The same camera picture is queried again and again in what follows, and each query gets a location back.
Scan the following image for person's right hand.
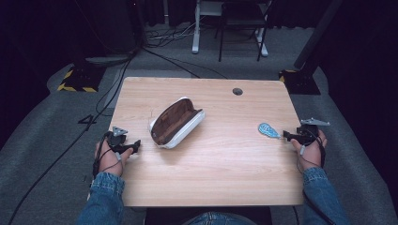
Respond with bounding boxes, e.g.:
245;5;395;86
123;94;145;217
289;128;329;172

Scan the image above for long black floor cable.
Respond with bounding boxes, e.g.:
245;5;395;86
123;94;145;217
7;52;136;225

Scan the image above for white case with brown lining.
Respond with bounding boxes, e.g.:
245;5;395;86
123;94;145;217
148;96;207;150

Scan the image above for right hand-held gripper black cable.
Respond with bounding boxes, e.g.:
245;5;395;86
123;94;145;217
295;126;338;225

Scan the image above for hand-held gripper black cable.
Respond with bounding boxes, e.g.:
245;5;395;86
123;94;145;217
295;126;338;225
92;130;122;180

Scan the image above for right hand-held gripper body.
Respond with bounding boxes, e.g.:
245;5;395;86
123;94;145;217
296;117;331;146

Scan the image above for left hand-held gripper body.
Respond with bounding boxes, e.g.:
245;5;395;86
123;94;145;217
107;126;129;154

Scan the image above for person's denim-clad legs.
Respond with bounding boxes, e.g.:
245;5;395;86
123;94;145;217
187;211;258;225

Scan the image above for white desk frame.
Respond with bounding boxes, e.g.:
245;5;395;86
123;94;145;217
191;0;269;58

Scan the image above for left hand-held gripper black cable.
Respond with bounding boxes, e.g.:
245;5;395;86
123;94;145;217
92;130;122;180

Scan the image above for black metal chair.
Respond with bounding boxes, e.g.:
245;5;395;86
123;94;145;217
214;0;274;63

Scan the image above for small blue patterned cloth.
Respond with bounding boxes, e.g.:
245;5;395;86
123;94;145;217
257;122;282;140

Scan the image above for large black equipment box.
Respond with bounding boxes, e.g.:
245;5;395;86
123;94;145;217
93;0;146;56

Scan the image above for black stand with striped base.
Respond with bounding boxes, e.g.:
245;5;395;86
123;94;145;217
278;0;345;96
56;0;108;94

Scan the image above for bundle of floor cables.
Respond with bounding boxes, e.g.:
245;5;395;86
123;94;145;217
145;21;205;49

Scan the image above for person's left hand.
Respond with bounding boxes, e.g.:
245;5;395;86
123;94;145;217
94;140;134;178

